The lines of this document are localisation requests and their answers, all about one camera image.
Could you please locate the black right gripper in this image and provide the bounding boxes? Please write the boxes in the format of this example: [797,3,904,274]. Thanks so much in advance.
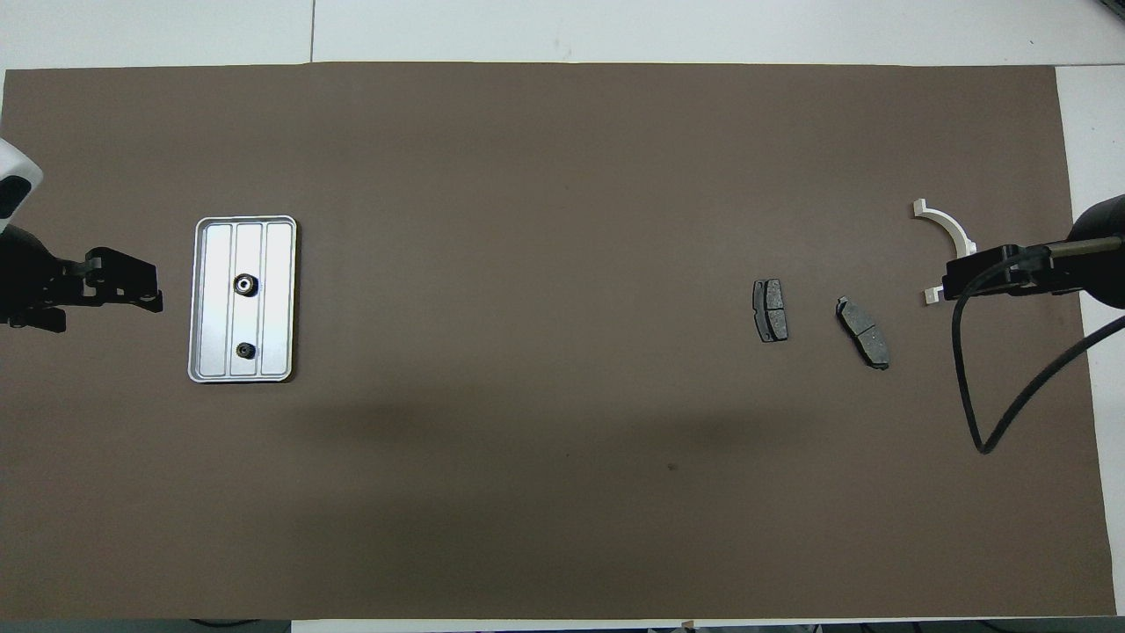
[941,241,1078,302]

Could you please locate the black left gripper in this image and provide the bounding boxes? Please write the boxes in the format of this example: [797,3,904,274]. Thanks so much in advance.
[0,225,165,334]

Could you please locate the silver metal tray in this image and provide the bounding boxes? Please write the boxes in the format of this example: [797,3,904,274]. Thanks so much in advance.
[187,215,298,384]

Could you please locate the tapered dark brake pad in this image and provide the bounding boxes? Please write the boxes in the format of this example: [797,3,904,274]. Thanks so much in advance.
[835,296,891,371]

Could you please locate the rectangular dark brake pad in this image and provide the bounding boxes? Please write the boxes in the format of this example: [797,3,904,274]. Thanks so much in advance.
[752,279,789,344]

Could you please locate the brown table mat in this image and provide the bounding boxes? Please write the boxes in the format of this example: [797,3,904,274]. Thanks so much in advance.
[0,62,1117,621]

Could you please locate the white curved plastic bracket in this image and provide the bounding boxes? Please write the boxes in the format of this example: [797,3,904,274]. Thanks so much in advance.
[911,200,979,308]

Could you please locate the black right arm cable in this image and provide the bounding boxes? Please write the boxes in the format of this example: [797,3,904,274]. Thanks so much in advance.
[954,244,1125,455]

